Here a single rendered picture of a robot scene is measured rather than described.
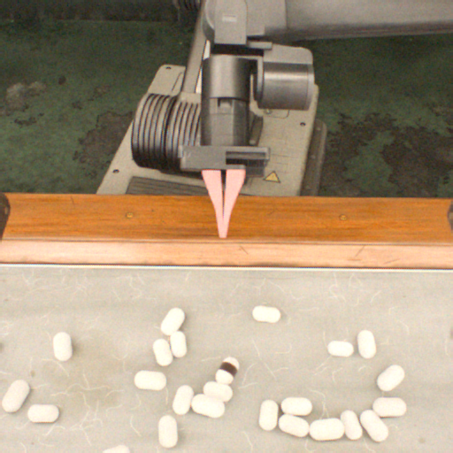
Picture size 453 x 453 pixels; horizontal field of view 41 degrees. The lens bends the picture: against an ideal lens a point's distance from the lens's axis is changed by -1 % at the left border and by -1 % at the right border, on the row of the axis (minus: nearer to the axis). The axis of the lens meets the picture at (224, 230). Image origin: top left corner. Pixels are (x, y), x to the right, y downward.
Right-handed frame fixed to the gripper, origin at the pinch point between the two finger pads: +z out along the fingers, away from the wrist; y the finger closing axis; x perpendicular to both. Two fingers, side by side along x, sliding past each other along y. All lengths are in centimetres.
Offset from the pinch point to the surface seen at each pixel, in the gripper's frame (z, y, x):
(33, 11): -102, -87, 188
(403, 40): -89, 73, 182
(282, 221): -2.0, 8.2, 15.6
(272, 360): 15.6, 6.3, 4.9
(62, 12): -101, -74, 188
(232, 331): 12.4, 1.3, 7.4
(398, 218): -2.7, 24.6, 16.1
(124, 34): -91, -46, 184
